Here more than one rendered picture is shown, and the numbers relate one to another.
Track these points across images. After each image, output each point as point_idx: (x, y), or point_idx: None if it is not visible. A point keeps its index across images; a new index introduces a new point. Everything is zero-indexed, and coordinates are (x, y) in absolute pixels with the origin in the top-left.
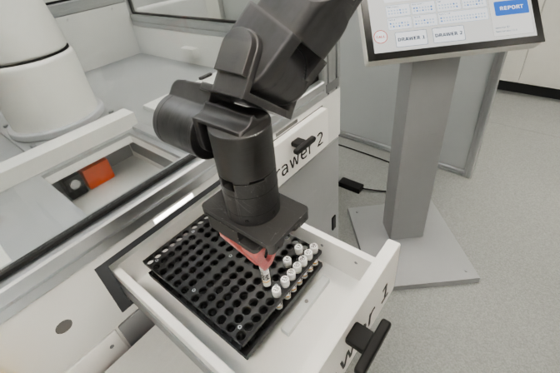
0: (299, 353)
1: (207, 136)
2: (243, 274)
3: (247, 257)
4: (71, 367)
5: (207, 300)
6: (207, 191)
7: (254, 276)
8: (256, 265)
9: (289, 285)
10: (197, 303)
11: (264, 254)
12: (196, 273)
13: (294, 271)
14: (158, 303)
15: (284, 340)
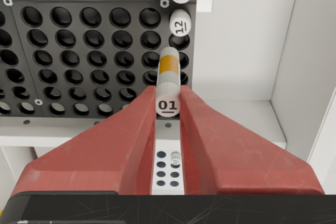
0: (241, 18)
1: None
2: (80, 23)
3: (153, 174)
4: (2, 153)
5: (79, 102)
6: None
7: (105, 13)
8: (156, 115)
9: None
10: (69, 114)
11: (155, 89)
12: (3, 77)
13: None
14: (18, 137)
15: (208, 16)
